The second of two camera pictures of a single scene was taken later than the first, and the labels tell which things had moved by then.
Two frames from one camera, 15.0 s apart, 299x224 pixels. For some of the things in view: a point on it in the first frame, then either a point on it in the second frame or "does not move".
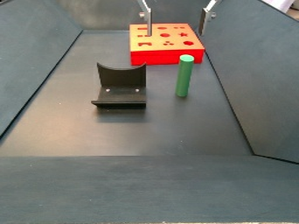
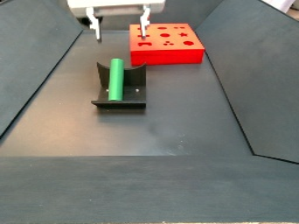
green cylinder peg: x=184 y=73 → x=116 y=79
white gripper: x=207 y=15 → x=96 y=9
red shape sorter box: x=172 y=40 does not move
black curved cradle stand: x=123 y=87 does not move
